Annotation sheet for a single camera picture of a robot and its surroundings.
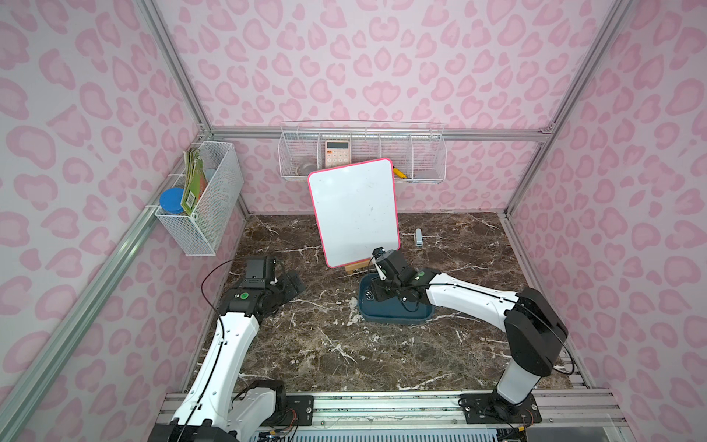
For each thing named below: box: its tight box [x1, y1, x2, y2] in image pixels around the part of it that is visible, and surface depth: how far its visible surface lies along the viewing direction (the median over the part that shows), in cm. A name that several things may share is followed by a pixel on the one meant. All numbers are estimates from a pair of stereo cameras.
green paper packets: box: [181, 148, 209, 217], surface depth 70 cm
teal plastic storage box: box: [358, 272, 435, 326], surface depth 87 cm
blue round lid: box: [159, 186, 185, 214], surface depth 67 cm
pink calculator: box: [324, 139, 350, 169], surface depth 97 cm
